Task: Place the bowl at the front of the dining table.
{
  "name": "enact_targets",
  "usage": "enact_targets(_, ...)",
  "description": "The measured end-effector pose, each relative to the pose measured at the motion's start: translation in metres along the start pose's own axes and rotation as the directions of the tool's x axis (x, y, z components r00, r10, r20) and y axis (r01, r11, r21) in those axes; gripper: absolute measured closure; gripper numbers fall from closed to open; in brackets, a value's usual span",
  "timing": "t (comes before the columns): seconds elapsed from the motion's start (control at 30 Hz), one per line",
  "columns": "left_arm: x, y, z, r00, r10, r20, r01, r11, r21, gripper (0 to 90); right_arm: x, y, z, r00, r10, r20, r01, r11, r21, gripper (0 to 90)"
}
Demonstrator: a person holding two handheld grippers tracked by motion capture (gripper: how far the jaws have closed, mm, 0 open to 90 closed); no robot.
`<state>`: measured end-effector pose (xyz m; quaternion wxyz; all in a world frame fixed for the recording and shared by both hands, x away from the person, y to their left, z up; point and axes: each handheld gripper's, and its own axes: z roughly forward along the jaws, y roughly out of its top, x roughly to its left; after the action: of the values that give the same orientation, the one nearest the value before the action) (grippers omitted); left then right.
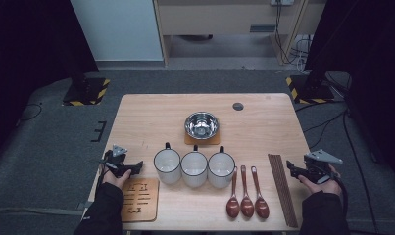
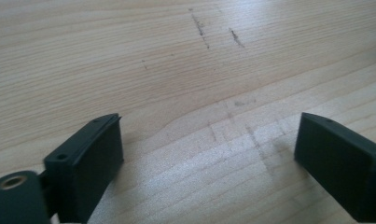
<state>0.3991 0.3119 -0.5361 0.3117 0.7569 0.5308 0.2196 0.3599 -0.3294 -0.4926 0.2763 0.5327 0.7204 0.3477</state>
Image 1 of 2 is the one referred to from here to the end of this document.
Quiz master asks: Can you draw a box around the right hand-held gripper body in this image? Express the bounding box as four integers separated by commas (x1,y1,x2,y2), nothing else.
303,148,344,185

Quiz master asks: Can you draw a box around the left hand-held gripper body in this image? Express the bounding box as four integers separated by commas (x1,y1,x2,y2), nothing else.
102,144,131,178

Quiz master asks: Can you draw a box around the row of wooden chopsticks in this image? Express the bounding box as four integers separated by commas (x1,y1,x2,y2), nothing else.
267,153,299,228

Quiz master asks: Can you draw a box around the white ribbed mug black rim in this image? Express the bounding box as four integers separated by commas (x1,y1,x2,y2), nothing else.
207,145,236,189
180,144,209,188
153,142,182,185

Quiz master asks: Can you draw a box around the reddish brown wooden spoon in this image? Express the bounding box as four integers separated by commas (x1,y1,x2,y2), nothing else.
226,165,241,219
239,164,255,218
250,165,271,219

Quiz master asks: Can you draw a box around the square wooden coaster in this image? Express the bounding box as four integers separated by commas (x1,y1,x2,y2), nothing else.
183,130,222,146
121,177,161,223

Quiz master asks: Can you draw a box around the shiny steel bowl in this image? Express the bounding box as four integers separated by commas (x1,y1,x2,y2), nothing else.
183,111,221,141

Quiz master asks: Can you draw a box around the person's left hand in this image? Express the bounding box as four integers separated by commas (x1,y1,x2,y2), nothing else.
101,165,133,191

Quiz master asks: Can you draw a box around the person's right hand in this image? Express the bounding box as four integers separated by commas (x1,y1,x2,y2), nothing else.
297,164,343,197

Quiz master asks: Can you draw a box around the black stand with striped base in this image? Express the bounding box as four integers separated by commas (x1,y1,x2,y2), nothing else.
285,65,335,105
62,72,111,107

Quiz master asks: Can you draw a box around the black curtain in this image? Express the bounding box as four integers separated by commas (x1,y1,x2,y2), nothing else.
304,0,395,184
0,0,100,158

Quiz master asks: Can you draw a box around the white cabinet panel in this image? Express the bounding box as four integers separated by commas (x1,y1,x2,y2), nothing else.
70,0,164,62

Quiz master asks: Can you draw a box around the dark object under desk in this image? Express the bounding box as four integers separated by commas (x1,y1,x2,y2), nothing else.
178,33,214,42

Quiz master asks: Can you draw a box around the light wooden desk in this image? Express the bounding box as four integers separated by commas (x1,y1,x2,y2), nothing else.
152,0,328,67

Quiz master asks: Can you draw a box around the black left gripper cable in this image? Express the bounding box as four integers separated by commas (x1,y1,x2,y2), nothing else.
96,160,108,189

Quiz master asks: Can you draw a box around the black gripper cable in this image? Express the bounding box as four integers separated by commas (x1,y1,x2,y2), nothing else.
330,172,350,216
96,160,108,189

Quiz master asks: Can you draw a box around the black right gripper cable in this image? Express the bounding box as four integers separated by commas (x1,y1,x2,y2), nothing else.
330,172,350,216

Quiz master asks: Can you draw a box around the black floor cable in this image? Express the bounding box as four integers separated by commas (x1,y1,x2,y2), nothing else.
302,111,348,133
294,100,346,114
341,111,379,235
15,102,43,126

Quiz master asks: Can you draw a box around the white cable bundle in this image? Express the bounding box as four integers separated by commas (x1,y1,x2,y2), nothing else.
292,33,315,74

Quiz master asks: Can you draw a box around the black hanging cable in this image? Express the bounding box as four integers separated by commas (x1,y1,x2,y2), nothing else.
274,0,292,65

